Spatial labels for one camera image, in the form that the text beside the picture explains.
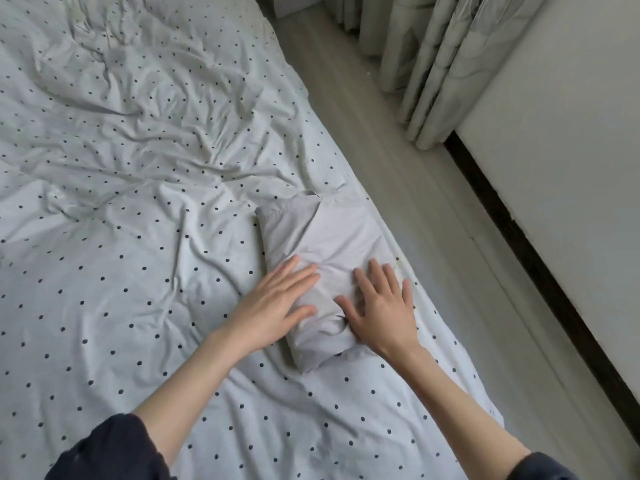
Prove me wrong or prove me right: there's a person's right forearm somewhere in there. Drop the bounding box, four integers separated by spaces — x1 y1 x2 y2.
395 347 581 480

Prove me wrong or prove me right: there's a white dotted bed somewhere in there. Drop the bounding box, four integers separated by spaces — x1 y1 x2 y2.
0 0 506 480

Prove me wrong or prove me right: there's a person's left forearm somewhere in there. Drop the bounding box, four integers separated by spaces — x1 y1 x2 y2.
45 329 261 480

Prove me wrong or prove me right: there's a white bedside cabinet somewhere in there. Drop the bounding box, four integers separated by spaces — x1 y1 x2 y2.
268 0 326 20

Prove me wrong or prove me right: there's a person's right hand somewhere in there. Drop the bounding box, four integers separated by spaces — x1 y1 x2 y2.
333 259 426 368

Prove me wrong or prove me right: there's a person's left hand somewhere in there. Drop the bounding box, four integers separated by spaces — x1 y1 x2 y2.
220 255 323 356

